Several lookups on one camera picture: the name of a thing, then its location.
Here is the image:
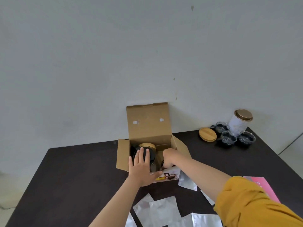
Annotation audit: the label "person's right hand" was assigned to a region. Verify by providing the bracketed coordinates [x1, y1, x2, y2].
[161, 148, 182, 169]

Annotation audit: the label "person's left hand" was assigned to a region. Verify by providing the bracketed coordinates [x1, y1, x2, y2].
[128, 148, 164, 187]

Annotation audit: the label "glass jar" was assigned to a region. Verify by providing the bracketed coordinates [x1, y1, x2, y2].
[132, 145, 164, 173]

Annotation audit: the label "person's right forearm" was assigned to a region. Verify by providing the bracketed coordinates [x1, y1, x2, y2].
[171, 154, 232, 200]

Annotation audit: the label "person's left forearm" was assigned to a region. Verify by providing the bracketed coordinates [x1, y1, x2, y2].
[89, 175, 143, 227]

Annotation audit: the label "round wooden lid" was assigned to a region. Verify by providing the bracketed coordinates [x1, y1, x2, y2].
[138, 143, 157, 153]
[199, 127, 217, 143]

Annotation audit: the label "printed picture card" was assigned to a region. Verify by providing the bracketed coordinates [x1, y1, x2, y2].
[151, 166, 181, 183]

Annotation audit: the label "open brown cardboard box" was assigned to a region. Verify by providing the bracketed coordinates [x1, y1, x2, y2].
[116, 102, 192, 185]

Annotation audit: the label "scattered silver foil pouches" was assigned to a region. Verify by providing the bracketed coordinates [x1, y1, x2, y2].
[125, 170, 223, 227]

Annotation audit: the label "small glass cup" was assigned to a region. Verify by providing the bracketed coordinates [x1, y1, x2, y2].
[220, 131, 238, 145]
[238, 131, 257, 144]
[210, 121, 231, 134]

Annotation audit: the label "white tin with gold lid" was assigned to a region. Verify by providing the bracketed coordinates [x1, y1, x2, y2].
[228, 109, 253, 137]

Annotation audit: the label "yellow sleeve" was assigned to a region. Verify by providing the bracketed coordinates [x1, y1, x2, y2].
[214, 176, 303, 227]

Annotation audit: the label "pink box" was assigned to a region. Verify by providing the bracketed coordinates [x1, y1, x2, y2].
[243, 176, 281, 204]

